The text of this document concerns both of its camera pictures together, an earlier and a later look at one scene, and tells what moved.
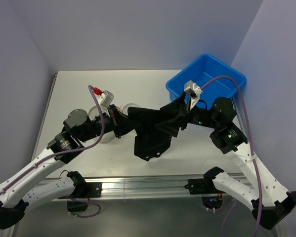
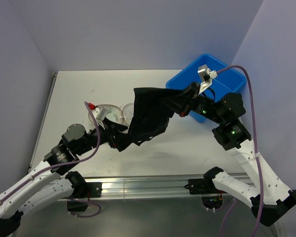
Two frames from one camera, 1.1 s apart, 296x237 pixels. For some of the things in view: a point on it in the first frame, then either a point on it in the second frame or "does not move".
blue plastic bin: [206, 68] does not move
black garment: [153, 128] -> [152, 109]
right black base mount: [202, 186] does not move
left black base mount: [77, 201] does not move
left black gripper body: [95, 130] -> [105, 135]
